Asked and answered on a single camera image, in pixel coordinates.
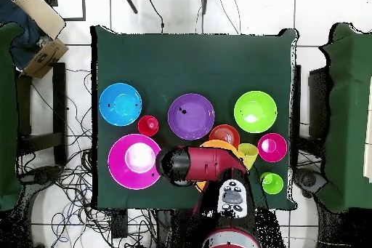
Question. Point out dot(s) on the large orange bowl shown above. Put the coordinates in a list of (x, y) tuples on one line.
[(221, 144)]

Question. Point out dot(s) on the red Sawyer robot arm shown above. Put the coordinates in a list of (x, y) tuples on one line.
[(209, 163)]

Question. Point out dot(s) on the purple bowl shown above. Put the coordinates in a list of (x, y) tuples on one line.
[(191, 116)]

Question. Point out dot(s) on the red cup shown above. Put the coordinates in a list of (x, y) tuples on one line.
[(148, 125)]

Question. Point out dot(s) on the small orange-red bowl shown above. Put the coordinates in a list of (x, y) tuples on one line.
[(223, 132)]

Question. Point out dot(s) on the dark green tablecloth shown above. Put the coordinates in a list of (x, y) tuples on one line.
[(189, 61)]

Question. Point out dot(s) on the blue bowl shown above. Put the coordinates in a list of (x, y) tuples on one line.
[(120, 104)]

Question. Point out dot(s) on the yellow cup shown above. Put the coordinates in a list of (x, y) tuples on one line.
[(248, 153)]

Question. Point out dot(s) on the light green bowl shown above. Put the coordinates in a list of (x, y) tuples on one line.
[(255, 112)]

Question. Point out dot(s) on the large pink bowl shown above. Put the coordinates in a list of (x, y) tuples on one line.
[(119, 160)]

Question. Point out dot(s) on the small crimson bowl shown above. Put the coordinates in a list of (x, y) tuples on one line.
[(272, 147)]

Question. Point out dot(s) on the green cup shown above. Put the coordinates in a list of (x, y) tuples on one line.
[(272, 184)]

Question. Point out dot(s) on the black power strip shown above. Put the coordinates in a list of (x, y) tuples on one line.
[(119, 224)]

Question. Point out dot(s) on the black tripod leg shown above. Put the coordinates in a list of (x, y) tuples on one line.
[(205, 0), (129, 0)]

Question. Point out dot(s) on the brown cardboard box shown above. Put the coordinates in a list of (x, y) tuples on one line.
[(43, 59)]

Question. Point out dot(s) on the green cloth covered table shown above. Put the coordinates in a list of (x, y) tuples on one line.
[(7, 114), (348, 114)]

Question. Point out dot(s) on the beige box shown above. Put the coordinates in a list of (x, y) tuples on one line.
[(40, 12)]

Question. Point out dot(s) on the dark blue cloth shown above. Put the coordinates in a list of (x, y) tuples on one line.
[(20, 38)]

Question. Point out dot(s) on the black stool frame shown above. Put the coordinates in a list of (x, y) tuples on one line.
[(59, 99)]

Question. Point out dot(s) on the grey pedestal foot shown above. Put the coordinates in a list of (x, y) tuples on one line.
[(43, 175), (309, 181)]

